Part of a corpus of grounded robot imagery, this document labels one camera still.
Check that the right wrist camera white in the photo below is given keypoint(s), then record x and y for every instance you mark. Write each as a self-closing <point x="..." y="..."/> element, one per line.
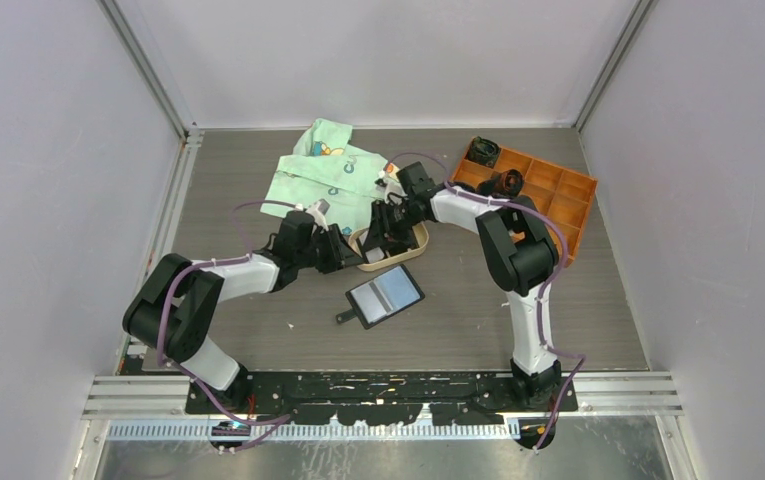
<point x="387" y="183"/>

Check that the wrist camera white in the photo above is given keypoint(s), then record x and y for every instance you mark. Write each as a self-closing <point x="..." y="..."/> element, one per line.
<point x="317" y="210"/>
<point x="387" y="183"/>

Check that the slotted metal cable duct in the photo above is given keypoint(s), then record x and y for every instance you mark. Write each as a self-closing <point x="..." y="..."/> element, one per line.
<point x="214" y="430"/>

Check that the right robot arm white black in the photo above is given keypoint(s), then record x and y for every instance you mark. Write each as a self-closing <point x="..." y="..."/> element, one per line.
<point x="519" y="251"/>

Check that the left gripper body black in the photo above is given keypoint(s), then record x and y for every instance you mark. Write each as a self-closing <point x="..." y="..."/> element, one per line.
<point x="327" y="247"/>

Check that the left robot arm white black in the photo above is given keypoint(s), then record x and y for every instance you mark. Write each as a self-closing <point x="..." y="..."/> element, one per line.
<point x="173" y="311"/>

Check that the rolled dark belt back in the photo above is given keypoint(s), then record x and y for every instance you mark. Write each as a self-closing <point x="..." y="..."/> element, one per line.
<point x="483" y="152"/>

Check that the black leather card holder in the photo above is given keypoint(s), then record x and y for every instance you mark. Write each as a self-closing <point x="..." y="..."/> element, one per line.
<point x="381" y="298"/>

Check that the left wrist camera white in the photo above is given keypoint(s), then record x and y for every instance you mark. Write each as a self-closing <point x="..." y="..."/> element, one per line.
<point x="317" y="210"/>

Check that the orange compartment organizer tray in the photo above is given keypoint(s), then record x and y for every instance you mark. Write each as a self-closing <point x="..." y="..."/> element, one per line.
<point x="564" y="195"/>

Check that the beige oval tray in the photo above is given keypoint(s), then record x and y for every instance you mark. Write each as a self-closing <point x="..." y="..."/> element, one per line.
<point x="395" y="256"/>

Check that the green cartoon print cloth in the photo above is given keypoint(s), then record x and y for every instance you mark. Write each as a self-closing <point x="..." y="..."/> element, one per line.
<point x="324" y="165"/>

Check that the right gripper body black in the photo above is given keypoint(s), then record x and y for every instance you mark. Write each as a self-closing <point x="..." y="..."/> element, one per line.
<point x="399" y="218"/>

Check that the white striped card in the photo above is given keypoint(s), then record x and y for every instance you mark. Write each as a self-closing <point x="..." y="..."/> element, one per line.
<point x="375" y="255"/>

